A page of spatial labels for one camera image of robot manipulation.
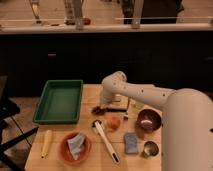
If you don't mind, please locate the green toy vegetable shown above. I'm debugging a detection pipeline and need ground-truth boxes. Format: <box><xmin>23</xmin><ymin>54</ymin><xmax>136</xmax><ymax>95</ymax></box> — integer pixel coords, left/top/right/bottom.
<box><xmin>134</xmin><ymin>101</ymin><xmax>144</xmax><ymax>110</ymax></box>

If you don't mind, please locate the grey crumpled cloth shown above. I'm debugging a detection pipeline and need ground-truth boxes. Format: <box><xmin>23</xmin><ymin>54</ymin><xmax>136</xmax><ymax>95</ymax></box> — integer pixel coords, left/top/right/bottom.
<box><xmin>67</xmin><ymin>133</ymin><xmax>86</xmax><ymax>160</ymax></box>

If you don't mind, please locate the green plastic tray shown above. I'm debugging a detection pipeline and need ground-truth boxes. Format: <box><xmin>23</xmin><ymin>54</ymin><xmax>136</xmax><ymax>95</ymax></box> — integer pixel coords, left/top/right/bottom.
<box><xmin>33</xmin><ymin>80</ymin><xmax>83</xmax><ymax>124</ymax></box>

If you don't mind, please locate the orange toy fruit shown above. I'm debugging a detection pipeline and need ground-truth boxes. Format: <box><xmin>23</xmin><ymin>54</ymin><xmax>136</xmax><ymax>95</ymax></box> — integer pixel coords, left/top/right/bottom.
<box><xmin>107</xmin><ymin>117</ymin><xmax>120</xmax><ymax>130</ymax></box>

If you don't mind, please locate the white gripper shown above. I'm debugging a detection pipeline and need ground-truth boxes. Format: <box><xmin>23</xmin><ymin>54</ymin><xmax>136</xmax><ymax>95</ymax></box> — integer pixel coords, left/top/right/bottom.
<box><xmin>100</xmin><ymin>90</ymin><xmax>127</xmax><ymax>112</ymax></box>

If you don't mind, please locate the dark red grapes bunch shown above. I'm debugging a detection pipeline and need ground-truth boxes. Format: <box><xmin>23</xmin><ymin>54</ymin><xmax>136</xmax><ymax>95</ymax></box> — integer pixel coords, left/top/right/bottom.
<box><xmin>92</xmin><ymin>106</ymin><xmax>107</xmax><ymax>115</ymax></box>

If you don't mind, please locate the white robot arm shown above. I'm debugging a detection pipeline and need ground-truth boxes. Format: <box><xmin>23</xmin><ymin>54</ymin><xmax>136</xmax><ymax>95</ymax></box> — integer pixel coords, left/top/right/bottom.
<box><xmin>100</xmin><ymin>71</ymin><xmax>213</xmax><ymax>171</ymax></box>

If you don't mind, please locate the dark red bowl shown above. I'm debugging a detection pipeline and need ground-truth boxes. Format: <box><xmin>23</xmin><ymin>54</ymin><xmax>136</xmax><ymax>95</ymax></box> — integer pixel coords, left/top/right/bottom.
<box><xmin>136</xmin><ymin>109</ymin><xmax>161</xmax><ymax>133</ymax></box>

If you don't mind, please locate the small metal cup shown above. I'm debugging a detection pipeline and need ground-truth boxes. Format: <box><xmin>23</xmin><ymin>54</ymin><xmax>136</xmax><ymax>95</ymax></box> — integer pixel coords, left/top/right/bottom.
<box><xmin>142</xmin><ymin>141</ymin><xmax>159</xmax><ymax>158</ymax></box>

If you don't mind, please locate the black chair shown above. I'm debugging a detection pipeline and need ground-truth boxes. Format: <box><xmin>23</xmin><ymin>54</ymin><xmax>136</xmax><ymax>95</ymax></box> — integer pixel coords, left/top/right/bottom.
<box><xmin>0</xmin><ymin>75</ymin><xmax>39</xmax><ymax>171</ymax></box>

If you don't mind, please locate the yellow corn cob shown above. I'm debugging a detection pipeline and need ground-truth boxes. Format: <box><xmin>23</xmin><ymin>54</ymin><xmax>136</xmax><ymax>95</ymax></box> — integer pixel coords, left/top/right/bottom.
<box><xmin>41</xmin><ymin>130</ymin><xmax>53</xmax><ymax>158</ymax></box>

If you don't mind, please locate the orange plastic plate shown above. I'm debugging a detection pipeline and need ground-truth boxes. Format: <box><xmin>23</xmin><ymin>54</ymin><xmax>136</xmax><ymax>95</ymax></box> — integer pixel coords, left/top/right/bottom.
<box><xmin>59</xmin><ymin>132</ymin><xmax>92</xmax><ymax>166</ymax></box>

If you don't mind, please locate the blue sponge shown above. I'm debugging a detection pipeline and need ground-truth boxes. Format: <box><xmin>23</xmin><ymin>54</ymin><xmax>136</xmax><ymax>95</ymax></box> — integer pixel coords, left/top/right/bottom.
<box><xmin>124</xmin><ymin>133</ymin><xmax>138</xmax><ymax>154</ymax></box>

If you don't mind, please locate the small dark fork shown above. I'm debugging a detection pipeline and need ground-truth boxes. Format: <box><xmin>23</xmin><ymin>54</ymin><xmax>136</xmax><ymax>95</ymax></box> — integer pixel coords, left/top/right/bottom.
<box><xmin>123</xmin><ymin>98</ymin><xmax>131</xmax><ymax>121</ymax></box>

